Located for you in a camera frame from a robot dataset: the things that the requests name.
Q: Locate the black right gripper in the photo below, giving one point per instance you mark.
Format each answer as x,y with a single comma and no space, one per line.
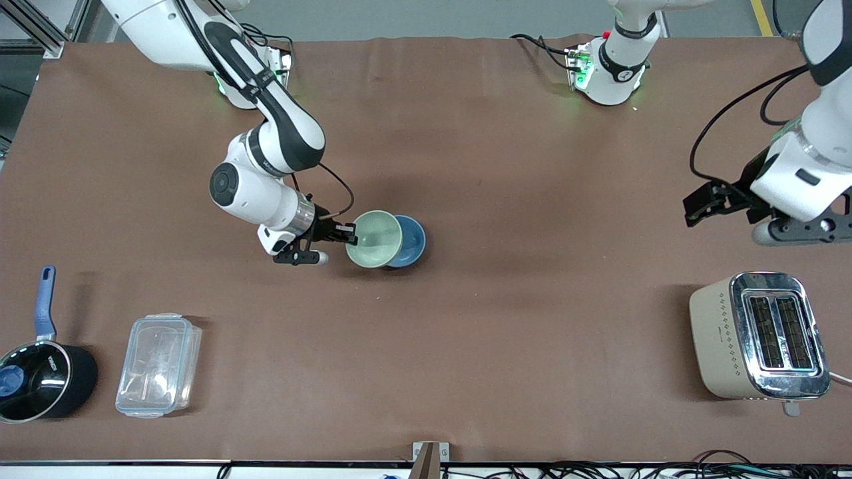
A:
325,229

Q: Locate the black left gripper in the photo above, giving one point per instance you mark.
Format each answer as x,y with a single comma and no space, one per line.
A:
746,191

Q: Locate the green bowl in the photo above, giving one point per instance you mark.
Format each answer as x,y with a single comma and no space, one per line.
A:
374,239

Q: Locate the blue bowl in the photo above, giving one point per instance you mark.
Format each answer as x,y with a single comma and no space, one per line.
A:
413,241

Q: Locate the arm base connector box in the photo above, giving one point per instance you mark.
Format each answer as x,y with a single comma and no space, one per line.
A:
283,63
579,66

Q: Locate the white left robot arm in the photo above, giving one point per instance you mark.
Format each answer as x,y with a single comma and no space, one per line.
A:
812,153

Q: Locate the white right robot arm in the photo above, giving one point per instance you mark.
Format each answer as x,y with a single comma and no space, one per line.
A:
253,133

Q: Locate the beige chrome toaster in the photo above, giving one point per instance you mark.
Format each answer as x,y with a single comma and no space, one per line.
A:
759,336

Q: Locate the brown table mat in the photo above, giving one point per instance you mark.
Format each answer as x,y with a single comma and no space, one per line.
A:
466,332

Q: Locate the clear plastic food container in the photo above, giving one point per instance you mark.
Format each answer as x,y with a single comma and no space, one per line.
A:
158,364

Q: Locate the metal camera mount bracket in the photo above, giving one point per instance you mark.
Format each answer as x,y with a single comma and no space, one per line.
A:
430,458

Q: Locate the aluminium frame profile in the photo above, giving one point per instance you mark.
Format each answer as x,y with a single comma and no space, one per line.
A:
40,26

